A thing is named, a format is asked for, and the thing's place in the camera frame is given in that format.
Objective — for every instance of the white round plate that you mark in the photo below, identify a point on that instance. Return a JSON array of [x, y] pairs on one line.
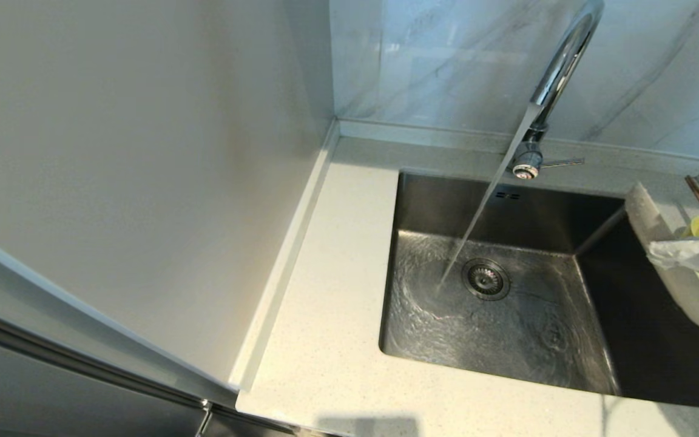
[[683, 291]]

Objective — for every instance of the chrome gooseneck kitchen faucet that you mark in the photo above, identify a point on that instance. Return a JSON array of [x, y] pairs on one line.
[[559, 67]]

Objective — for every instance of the stainless steel sink basin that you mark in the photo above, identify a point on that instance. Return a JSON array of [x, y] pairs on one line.
[[507, 340]]

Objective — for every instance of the round metal drain strainer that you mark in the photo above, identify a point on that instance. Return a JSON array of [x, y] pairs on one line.
[[486, 280]]

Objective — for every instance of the tall glossy grey cabinet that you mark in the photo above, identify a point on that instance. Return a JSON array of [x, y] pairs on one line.
[[52, 388]]

